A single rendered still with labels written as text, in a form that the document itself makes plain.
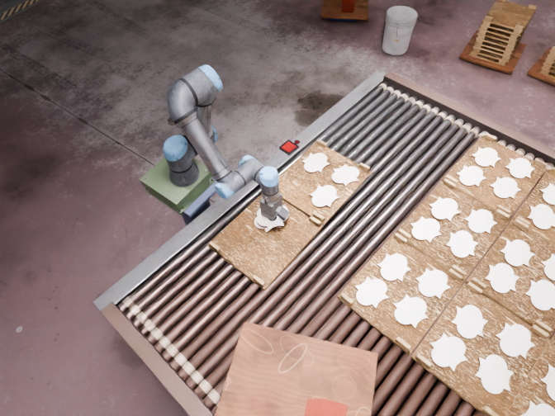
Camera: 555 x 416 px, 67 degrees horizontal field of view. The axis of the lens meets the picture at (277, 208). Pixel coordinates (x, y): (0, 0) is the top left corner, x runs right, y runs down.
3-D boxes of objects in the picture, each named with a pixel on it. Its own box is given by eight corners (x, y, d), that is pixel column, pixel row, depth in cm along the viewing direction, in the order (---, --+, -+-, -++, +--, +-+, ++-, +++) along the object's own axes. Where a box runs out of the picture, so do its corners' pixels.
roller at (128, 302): (120, 308, 179) (116, 303, 175) (381, 86, 258) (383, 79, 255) (126, 315, 177) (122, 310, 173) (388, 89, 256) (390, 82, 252)
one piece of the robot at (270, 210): (281, 208, 171) (282, 229, 185) (291, 192, 176) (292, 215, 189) (257, 196, 175) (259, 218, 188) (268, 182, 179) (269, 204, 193)
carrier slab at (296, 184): (267, 190, 208) (267, 187, 207) (315, 143, 226) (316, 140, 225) (324, 226, 195) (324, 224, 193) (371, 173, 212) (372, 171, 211)
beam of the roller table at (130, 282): (97, 307, 182) (92, 301, 177) (375, 78, 266) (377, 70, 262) (108, 319, 179) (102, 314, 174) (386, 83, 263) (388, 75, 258)
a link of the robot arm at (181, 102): (156, 90, 150) (230, 200, 164) (181, 76, 154) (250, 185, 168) (149, 96, 160) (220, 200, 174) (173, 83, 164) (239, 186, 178)
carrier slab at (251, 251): (207, 246, 191) (206, 244, 189) (266, 191, 208) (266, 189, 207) (265, 291, 177) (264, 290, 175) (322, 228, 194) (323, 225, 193)
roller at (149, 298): (126, 315, 177) (122, 311, 173) (388, 89, 256) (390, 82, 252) (133, 323, 175) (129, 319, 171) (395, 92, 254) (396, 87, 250)
